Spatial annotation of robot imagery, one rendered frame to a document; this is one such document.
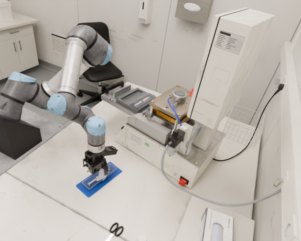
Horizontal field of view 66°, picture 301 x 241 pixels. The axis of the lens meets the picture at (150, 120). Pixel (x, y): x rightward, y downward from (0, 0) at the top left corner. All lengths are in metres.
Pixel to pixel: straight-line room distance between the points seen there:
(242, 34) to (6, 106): 1.08
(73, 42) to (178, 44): 1.74
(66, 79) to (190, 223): 0.80
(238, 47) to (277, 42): 1.71
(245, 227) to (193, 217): 0.23
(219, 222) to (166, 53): 2.10
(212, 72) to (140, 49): 2.07
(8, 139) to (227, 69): 1.03
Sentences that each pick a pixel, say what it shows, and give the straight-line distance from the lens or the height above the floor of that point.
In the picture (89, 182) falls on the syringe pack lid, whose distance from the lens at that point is 1.20.
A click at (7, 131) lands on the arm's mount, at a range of 1.28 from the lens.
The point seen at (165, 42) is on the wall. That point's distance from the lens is 2.76.
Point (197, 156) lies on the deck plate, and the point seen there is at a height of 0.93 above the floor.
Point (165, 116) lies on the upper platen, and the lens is 1.18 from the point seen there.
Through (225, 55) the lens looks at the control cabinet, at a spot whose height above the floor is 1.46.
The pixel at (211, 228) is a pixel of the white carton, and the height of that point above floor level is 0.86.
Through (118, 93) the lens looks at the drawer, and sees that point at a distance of 1.42.
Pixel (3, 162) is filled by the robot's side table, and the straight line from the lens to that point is 1.41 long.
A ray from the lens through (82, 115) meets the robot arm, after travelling 1.01.
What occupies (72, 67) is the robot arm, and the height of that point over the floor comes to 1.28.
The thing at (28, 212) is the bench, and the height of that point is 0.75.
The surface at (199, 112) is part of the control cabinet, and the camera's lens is 0.99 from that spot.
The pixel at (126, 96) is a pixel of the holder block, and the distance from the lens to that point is 1.41.
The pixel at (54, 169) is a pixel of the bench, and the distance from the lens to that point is 1.31.
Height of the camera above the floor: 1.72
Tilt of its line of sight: 36 degrees down
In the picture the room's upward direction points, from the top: 10 degrees clockwise
